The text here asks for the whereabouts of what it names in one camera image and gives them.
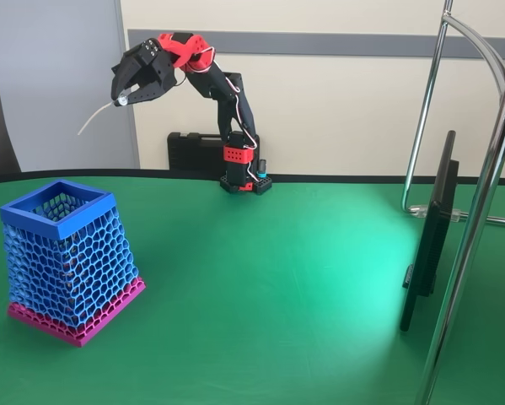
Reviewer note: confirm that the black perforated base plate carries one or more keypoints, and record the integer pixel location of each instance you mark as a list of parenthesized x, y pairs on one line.
[(262, 185)]

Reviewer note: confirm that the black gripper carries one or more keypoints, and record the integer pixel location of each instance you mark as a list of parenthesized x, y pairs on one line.
[(154, 75)]

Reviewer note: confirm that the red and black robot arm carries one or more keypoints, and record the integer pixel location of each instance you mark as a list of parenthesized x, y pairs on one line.
[(227, 93)]

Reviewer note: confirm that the green cloth with black edge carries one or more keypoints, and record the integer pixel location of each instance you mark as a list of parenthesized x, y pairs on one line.
[(256, 295)]

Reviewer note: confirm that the black plastic tool case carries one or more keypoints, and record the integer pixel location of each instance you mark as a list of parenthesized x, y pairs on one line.
[(193, 149)]

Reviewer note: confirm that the white light panel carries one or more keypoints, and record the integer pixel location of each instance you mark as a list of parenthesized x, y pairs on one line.
[(433, 236)]

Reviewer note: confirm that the blue and magenta mesh basket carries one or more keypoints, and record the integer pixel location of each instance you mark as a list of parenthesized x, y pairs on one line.
[(66, 270)]

